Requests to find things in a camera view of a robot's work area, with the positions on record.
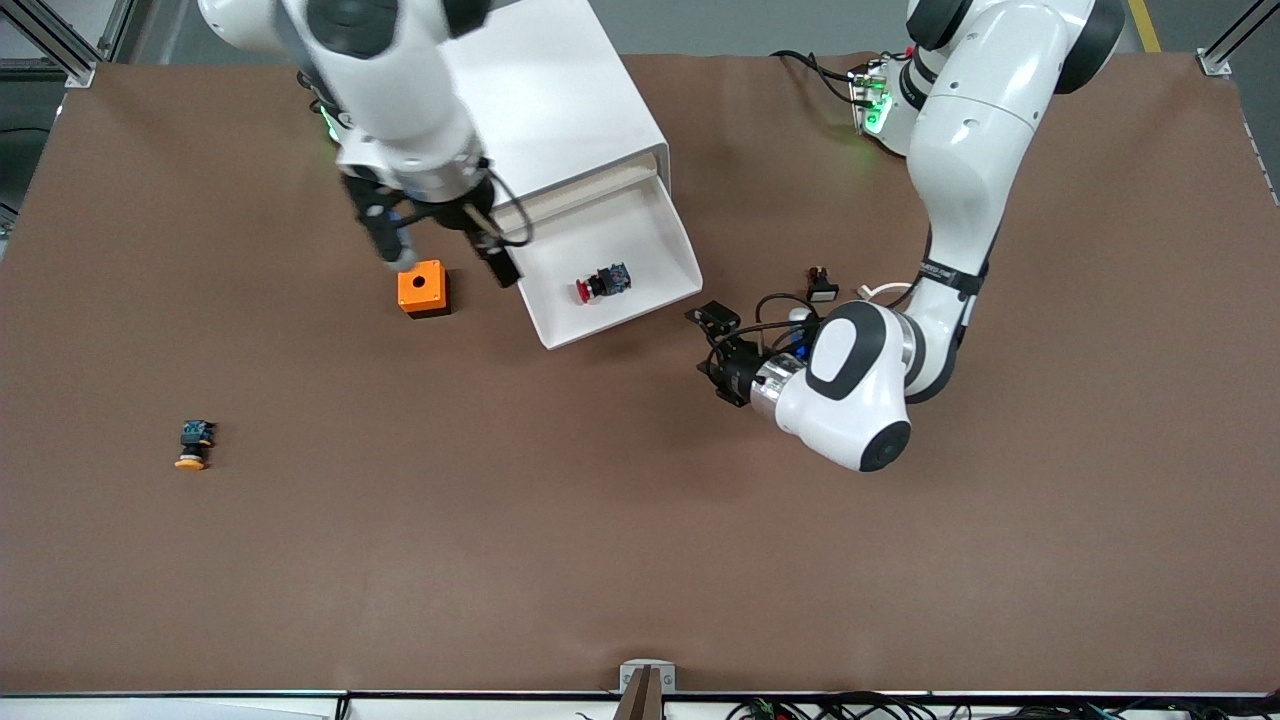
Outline aluminium frame post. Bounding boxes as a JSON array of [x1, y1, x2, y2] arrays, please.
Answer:
[[97, 0, 137, 63], [0, 0, 99, 89], [1197, 0, 1280, 79]]

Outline red mushroom push button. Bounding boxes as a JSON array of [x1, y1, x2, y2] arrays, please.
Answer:
[[575, 262, 634, 306]]

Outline brown table mat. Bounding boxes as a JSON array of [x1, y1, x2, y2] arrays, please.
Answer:
[[0, 50, 1280, 696]]

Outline black cable bundle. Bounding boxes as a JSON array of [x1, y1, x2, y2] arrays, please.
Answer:
[[725, 690, 1280, 720]]

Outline yellow mushroom push button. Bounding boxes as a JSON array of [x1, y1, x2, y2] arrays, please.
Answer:
[[174, 419, 218, 472]]

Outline white frame rail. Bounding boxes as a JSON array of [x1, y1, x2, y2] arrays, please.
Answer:
[[0, 690, 1280, 720]]

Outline white drawer cabinet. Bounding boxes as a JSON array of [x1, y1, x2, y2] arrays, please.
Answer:
[[440, 0, 673, 241]]

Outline white plastic drawer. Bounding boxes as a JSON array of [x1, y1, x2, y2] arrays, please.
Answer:
[[505, 172, 661, 226], [497, 152, 663, 213], [513, 172, 704, 351]]

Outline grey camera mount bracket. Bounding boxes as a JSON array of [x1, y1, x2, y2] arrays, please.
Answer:
[[618, 658, 677, 720]]

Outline orange button enclosure box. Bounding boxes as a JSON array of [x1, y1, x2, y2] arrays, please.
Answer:
[[397, 260, 452, 319]]

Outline black left base cable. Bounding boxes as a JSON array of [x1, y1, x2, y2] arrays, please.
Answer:
[[770, 48, 861, 106]]

